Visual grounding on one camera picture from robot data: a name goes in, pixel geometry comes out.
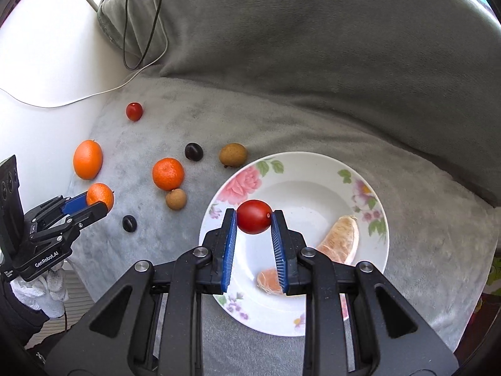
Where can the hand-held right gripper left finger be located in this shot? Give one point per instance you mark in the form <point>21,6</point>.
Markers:
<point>229,250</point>

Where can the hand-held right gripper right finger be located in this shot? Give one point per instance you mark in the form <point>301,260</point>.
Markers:
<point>280,254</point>

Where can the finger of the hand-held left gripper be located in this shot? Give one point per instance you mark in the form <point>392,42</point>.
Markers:
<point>76,203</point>
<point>88,214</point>

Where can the small mandarin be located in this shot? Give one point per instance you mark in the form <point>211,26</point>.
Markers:
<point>101,195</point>

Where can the red cherry tomato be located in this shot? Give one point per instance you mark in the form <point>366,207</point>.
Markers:
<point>254,216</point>
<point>134,111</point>

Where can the large orange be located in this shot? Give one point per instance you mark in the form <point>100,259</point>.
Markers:
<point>87,159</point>

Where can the white floral plate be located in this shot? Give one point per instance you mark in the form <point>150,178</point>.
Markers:
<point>313,188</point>

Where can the dark purple grape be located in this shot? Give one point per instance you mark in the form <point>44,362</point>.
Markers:
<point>193,151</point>
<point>129,223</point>

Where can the person's left forearm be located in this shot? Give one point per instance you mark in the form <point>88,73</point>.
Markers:
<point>17,317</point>

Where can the person's left hand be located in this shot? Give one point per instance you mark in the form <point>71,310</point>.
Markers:
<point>43,290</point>

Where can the small peeled orange segment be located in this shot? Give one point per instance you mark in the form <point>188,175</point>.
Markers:
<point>268,280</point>

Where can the large peeled pomelo segment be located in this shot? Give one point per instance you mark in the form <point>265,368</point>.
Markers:
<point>340,241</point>

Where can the small brown longan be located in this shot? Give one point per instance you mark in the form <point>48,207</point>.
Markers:
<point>175,199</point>

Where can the large brown longan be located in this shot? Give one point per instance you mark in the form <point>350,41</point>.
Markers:
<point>233,154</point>

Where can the light grey blanket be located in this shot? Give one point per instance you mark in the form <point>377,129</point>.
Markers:
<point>313,125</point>

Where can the white armchair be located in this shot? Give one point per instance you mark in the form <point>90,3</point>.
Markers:
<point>47,66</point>

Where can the colourful patterned cloth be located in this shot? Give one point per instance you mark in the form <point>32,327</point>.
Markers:
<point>491,278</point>

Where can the dark grey cushion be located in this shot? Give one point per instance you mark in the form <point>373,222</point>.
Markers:
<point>313,39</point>

